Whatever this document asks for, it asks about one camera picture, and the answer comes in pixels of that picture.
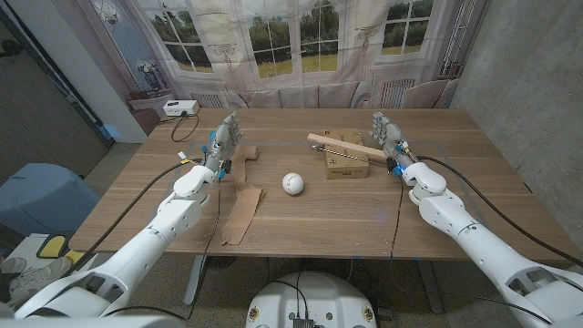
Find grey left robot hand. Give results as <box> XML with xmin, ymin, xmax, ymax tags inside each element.
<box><xmin>202</xmin><ymin>111</ymin><xmax>245</xmax><ymax>179</ymax></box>

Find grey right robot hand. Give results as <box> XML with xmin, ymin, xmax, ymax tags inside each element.
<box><xmin>369</xmin><ymin>111</ymin><xmax>416</xmax><ymax>178</ymax></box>

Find wooden stick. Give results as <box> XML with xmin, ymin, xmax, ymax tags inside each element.
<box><xmin>306</xmin><ymin>132</ymin><xmax>388</xmax><ymax>163</ymax></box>

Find tan fabric arm wrap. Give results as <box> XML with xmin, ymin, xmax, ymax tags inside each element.
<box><xmin>220</xmin><ymin>144</ymin><xmax>266</xmax><ymax>246</ymax></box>

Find brown cardboard box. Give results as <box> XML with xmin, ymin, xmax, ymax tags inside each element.
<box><xmin>322</xmin><ymin>128</ymin><xmax>370</xmax><ymax>180</ymax></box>

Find white power adapter box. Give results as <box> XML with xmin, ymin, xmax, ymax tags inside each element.
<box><xmin>162</xmin><ymin>99</ymin><xmax>200</xmax><ymax>118</ymax></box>

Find white ball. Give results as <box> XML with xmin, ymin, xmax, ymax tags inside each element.
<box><xmin>281</xmin><ymin>172</ymin><xmax>305</xmax><ymax>197</ymax></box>

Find printed window backdrop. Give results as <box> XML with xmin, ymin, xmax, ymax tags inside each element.
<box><xmin>49</xmin><ymin>0</ymin><xmax>491</xmax><ymax>138</ymax></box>

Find white table leg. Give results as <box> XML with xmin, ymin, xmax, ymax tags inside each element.
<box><xmin>416</xmin><ymin>260</ymin><xmax>445</xmax><ymax>315</ymax></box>
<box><xmin>183</xmin><ymin>254</ymin><xmax>209</xmax><ymax>306</ymax></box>

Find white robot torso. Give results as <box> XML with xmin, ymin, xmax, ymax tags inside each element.
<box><xmin>245</xmin><ymin>272</ymin><xmax>378</xmax><ymax>328</ymax></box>

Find blue bin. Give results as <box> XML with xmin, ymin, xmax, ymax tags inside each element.
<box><xmin>0</xmin><ymin>162</ymin><xmax>101</xmax><ymax>238</ymax></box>

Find yellow and black floor object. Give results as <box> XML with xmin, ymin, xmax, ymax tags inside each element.
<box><xmin>36</xmin><ymin>234</ymin><xmax>69</xmax><ymax>260</ymax></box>

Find white sneakers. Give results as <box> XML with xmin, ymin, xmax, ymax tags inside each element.
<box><xmin>0</xmin><ymin>257</ymin><xmax>72</xmax><ymax>306</ymax></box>

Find black power strip cable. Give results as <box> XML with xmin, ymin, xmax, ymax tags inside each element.
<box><xmin>157</xmin><ymin>112</ymin><xmax>200</xmax><ymax>143</ymax></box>

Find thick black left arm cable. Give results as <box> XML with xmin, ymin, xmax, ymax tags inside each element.
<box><xmin>63</xmin><ymin>157</ymin><xmax>204</xmax><ymax>277</ymax></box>

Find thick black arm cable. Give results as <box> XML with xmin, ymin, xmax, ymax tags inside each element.
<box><xmin>416</xmin><ymin>156</ymin><xmax>583</xmax><ymax>269</ymax></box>
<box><xmin>63</xmin><ymin>157</ymin><xmax>204</xmax><ymax>277</ymax></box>

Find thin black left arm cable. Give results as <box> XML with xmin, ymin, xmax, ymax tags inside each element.
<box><xmin>184</xmin><ymin>177</ymin><xmax>224</xmax><ymax>320</ymax></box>

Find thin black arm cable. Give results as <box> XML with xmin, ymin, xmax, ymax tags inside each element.
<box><xmin>390</xmin><ymin>177</ymin><xmax>405</xmax><ymax>259</ymax></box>
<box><xmin>184</xmin><ymin>177</ymin><xmax>224</xmax><ymax>320</ymax></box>

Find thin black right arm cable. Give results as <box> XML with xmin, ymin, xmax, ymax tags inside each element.
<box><xmin>390</xmin><ymin>177</ymin><xmax>405</xmax><ymax>259</ymax></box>

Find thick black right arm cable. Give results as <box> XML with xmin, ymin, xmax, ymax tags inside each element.
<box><xmin>416</xmin><ymin>156</ymin><xmax>583</xmax><ymax>269</ymax></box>

